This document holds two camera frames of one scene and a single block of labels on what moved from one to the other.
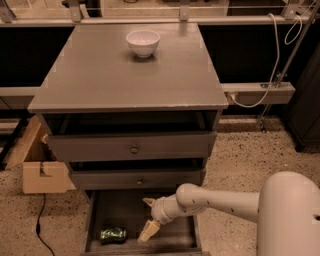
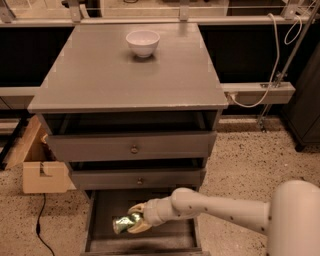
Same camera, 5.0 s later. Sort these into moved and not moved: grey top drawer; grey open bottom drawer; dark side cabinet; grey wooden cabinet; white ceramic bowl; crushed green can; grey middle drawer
Moved: crushed green can
Not moved: dark side cabinet; grey middle drawer; grey top drawer; white ceramic bowl; grey wooden cabinet; grey open bottom drawer
